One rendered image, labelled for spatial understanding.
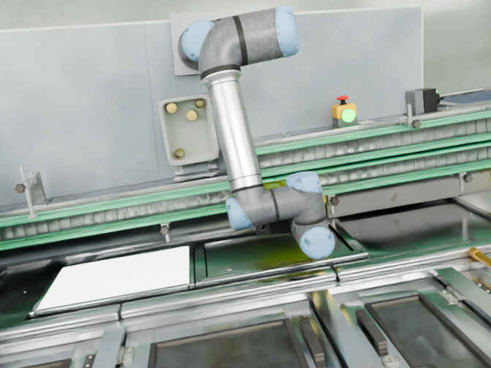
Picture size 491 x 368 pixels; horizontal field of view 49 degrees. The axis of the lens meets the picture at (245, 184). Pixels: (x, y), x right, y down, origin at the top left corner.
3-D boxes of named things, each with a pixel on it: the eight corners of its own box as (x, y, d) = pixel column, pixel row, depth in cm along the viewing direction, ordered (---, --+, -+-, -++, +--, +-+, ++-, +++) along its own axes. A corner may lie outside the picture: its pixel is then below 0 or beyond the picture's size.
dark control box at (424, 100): (406, 112, 196) (416, 115, 188) (404, 90, 194) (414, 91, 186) (428, 109, 197) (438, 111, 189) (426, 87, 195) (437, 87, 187)
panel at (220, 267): (61, 274, 172) (30, 323, 139) (58, 266, 171) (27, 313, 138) (335, 227, 178) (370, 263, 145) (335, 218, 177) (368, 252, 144)
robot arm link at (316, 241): (333, 223, 119) (340, 258, 121) (321, 209, 130) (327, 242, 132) (299, 231, 119) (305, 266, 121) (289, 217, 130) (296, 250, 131)
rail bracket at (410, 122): (395, 125, 184) (411, 129, 171) (394, 104, 182) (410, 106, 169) (407, 123, 184) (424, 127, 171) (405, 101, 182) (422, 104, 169)
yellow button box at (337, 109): (332, 124, 194) (338, 126, 187) (330, 104, 193) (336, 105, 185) (351, 121, 195) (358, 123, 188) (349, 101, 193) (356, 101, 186)
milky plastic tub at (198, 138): (169, 163, 191) (169, 167, 182) (158, 99, 186) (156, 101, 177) (218, 155, 192) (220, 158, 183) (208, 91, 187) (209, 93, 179)
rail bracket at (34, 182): (39, 206, 186) (20, 224, 164) (28, 158, 182) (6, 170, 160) (53, 204, 186) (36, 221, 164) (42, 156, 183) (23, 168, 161)
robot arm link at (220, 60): (183, 17, 120) (233, 232, 116) (231, 7, 121) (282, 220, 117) (186, 36, 132) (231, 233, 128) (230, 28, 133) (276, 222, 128)
